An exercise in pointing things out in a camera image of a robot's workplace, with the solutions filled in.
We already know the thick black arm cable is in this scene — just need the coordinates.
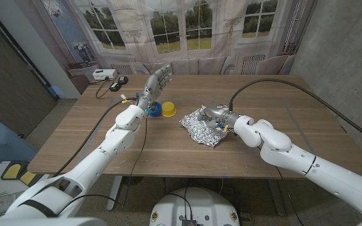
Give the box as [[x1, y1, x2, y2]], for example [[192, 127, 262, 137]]
[[52, 97, 140, 178], [229, 78, 362, 148]]

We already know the grey table leg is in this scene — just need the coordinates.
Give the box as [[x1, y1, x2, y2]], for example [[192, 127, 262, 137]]
[[267, 179, 287, 217], [106, 175, 124, 211]]

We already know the aluminum foil sheet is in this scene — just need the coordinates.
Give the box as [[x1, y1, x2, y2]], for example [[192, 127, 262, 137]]
[[178, 105, 232, 148]]

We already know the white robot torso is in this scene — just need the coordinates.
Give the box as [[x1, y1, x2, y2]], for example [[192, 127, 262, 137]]
[[149, 187, 241, 226]]

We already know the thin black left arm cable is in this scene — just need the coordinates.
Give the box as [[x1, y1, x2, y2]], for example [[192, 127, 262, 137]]
[[55, 116, 148, 216]]

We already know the yellow and black floor object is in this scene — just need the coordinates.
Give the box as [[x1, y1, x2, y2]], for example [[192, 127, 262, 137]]
[[0, 159, 38, 185]]

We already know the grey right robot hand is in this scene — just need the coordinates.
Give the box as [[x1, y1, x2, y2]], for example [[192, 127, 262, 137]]
[[199, 104, 241, 129]]

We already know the thin black adapter cable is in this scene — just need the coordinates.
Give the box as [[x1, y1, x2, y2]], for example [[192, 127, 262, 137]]
[[94, 77, 113, 100]]

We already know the white power box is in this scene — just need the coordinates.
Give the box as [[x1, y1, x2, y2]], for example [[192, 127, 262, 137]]
[[92, 68, 118, 81]]

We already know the blue upholstered seat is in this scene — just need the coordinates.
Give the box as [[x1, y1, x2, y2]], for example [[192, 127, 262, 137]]
[[0, 119, 39, 180]]

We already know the yellow plastic cup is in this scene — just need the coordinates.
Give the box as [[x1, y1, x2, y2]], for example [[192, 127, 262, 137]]
[[161, 100, 177, 118]]

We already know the blue plastic cup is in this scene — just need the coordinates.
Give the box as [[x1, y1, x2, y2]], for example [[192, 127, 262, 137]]
[[146, 101, 163, 118]]

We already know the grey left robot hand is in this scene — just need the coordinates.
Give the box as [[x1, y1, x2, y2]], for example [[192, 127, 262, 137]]
[[136, 63, 173, 111]]

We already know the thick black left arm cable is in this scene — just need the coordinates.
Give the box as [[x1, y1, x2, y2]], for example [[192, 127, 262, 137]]
[[52, 97, 140, 178]]

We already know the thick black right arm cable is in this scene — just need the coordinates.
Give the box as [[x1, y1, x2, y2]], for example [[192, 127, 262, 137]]
[[229, 78, 362, 148]]

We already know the printed window backdrop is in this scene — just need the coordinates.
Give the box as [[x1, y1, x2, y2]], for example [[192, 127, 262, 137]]
[[14, 0, 319, 95]]

